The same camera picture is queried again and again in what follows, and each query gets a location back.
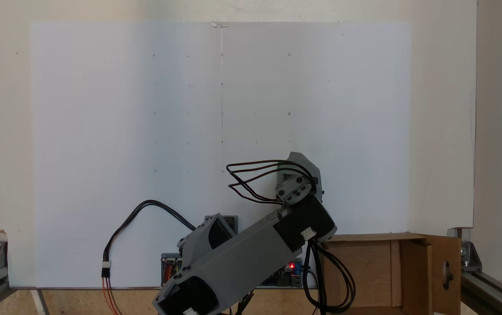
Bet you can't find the grey wide fixed gripper finger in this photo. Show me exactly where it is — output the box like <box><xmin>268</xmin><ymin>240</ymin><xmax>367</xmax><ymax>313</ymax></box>
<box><xmin>287</xmin><ymin>152</ymin><xmax>323</xmax><ymax>203</ymax></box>

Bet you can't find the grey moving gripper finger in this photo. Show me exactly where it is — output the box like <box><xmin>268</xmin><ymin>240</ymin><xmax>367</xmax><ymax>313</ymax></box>
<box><xmin>276</xmin><ymin>163</ymin><xmax>298</xmax><ymax>189</ymax></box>

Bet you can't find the blue circuit board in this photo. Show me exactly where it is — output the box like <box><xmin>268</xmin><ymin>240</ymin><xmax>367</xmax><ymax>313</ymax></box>
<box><xmin>257</xmin><ymin>259</ymin><xmax>305</xmax><ymax>288</ymax></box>

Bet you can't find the brown cardboard box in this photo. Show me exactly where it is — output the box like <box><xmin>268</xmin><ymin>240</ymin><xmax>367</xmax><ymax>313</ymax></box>
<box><xmin>319</xmin><ymin>232</ymin><xmax>462</xmax><ymax>315</ymax></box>

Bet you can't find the black gripper servo cable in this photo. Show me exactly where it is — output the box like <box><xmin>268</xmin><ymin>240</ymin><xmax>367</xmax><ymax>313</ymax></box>
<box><xmin>226</xmin><ymin>160</ymin><xmax>318</xmax><ymax>205</ymax></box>

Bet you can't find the black arm servo cable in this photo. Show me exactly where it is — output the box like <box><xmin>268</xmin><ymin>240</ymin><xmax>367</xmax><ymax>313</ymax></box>
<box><xmin>301</xmin><ymin>238</ymin><xmax>357</xmax><ymax>315</ymax></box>

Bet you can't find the circuit board with jumper wires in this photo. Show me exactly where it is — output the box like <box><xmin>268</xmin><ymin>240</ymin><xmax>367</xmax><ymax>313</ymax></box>
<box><xmin>161</xmin><ymin>253</ymin><xmax>186</xmax><ymax>288</ymax></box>

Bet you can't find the black twin power cable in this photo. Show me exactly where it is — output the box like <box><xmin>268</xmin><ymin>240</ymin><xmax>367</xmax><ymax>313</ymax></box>
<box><xmin>101</xmin><ymin>199</ymin><xmax>199</xmax><ymax>278</ymax></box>

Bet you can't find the red orange wire pair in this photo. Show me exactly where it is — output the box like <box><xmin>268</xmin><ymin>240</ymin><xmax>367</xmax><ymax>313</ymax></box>
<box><xmin>101</xmin><ymin>276</ymin><xmax>123</xmax><ymax>315</ymax></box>

